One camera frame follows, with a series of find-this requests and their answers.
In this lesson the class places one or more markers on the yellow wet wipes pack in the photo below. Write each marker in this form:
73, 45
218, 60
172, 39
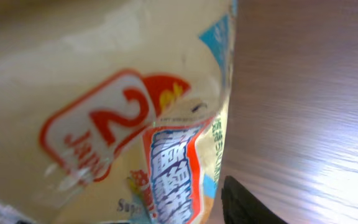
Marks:
113, 111

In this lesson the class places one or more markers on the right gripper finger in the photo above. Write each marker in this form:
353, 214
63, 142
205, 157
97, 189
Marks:
240, 206

